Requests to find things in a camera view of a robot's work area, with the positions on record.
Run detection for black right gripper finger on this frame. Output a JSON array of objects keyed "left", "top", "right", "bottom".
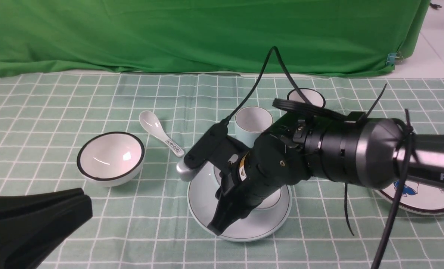
[{"left": 0, "top": 194, "right": 93, "bottom": 269}]

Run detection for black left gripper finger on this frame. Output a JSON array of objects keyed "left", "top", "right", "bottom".
[{"left": 0, "top": 188, "right": 84, "bottom": 213}]

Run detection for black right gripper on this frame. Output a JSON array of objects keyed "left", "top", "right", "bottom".
[{"left": 207, "top": 133, "right": 312, "bottom": 236}]

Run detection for light blue shallow bowl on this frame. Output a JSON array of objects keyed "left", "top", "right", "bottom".
[{"left": 213, "top": 166, "right": 282, "bottom": 210}]

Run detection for light blue cup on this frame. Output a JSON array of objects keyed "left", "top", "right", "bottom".
[{"left": 235, "top": 106, "right": 273, "bottom": 148}]

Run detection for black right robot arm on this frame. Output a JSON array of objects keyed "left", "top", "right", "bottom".
[{"left": 0, "top": 112, "right": 444, "bottom": 269}]

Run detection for light blue plate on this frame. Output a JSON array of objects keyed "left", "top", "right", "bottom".
[{"left": 187, "top": 163, "right": 292, "bottom": 242}]

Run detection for white bowl black rim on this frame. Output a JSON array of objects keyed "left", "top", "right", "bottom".
[{"left": 76, "top": 132, "right": 146, "bottom": 187}]

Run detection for green checkered tablecloth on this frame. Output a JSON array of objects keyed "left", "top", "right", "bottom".
[{"left": 0, "top": 73, "right": 444, "bottom": 269}]

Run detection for white cup black rim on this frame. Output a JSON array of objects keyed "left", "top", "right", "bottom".
[{"left": 287, "top": 87, "right": 326, "bottom": 108}]

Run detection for green backdrop cloth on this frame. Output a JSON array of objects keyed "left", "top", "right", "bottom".
[{"left": 0, "top": 0, "right": 429, "bottom": 78}]

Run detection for white plate cartoon figures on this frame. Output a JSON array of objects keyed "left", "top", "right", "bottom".
[{"left": 373, "top": 179, "right": 444, "bottom": 216}]

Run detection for blue clip on backdrop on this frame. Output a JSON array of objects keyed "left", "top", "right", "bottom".
[{"left": 385, "top": 52, "right": 399, "bottom": 66}]

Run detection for black wrist camera silver mount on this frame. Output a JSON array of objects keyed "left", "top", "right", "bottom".
[{"left": 176, "top": 123, "right": 230, "bottom": 182}]

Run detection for white spoon patterned handle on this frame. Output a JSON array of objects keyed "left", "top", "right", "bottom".
[{"left": 139, "top": 111, "right": 185, "bottom": 157}]

